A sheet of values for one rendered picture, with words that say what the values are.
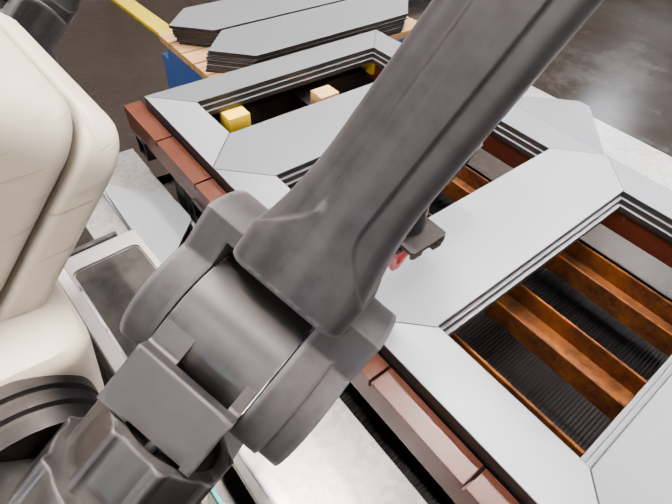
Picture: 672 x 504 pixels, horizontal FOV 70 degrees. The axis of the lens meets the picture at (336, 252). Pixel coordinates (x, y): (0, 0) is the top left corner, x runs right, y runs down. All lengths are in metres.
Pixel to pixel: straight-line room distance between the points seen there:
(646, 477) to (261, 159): 0.82
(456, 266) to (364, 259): 0.65
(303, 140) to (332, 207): 0.89
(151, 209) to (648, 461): 0.99
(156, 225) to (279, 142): 0.32
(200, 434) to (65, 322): 0.13
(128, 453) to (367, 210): 0.14
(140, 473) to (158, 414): 0.02
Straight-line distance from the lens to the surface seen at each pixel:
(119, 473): 0.24
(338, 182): 0.19
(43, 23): 0.54
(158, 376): 0.23
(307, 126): 1.12
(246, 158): 1.03
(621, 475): 0.75
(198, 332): 0.23
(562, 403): 1.13
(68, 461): 0.26
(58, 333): 0.32
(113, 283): 0.57
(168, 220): 1.11
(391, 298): 0.77
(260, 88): 1.30
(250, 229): 0.21
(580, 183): 1.13
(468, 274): 0.84
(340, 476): 0.82
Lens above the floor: 1.46
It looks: 47 degrees down
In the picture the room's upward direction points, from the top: 5 degrees clockwise
